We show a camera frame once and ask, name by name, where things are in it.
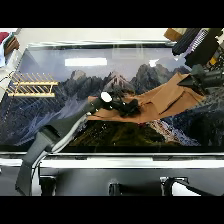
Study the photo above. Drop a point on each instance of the red garment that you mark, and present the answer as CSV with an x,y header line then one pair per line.
x,y
3,36

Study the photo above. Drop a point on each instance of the striped garment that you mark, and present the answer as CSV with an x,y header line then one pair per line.
x,y
199,40

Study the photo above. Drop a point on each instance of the light brown garment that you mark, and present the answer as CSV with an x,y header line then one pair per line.
x,y
166,98

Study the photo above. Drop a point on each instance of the dark brown garment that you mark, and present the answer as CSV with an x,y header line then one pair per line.
x,y
13,46

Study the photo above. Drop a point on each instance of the pale blue garment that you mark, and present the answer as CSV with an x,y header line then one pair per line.
x,y
2,55

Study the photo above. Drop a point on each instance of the silver frame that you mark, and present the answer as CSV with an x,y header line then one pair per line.
x,y
110,163

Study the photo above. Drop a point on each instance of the brown folded garment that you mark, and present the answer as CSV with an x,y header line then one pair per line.
x,y
171,34

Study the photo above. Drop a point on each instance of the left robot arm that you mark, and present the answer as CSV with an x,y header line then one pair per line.
x,y
60,128

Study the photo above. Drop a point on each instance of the black ribbed garment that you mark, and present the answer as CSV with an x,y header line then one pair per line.
x,y
185,41

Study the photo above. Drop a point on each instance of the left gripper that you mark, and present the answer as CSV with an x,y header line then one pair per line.
x,y
128,107

